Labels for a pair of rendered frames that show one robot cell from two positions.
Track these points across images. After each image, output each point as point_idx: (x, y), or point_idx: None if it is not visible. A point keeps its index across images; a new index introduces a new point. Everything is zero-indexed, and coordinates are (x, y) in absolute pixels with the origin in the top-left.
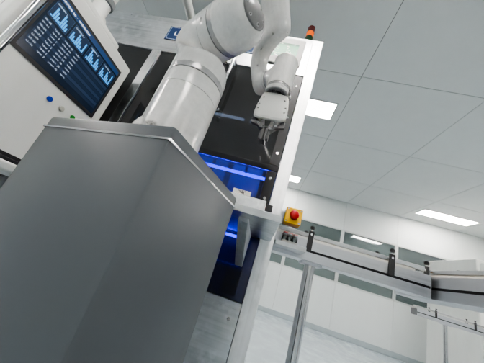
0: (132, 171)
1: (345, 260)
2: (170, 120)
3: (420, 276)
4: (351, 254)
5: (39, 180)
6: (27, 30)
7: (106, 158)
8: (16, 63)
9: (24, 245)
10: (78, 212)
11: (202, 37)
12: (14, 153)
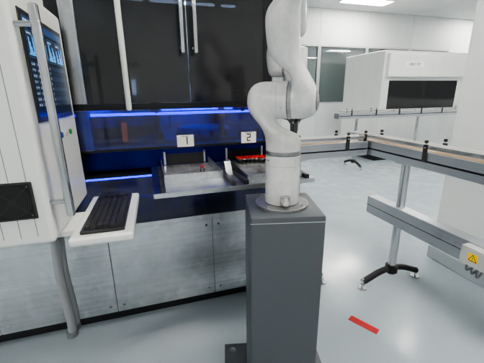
0: (316, 235)
1: (321, 150)
2: (294, 191)
3: (362, 144)
4: (324, 145)
5: (273, 246)
6: (36, 96)
7: (302, 232)
8: (46, 132)
9: (287, 266)
10: (302, 251)
11: (280, 116)
12: (73, 197)
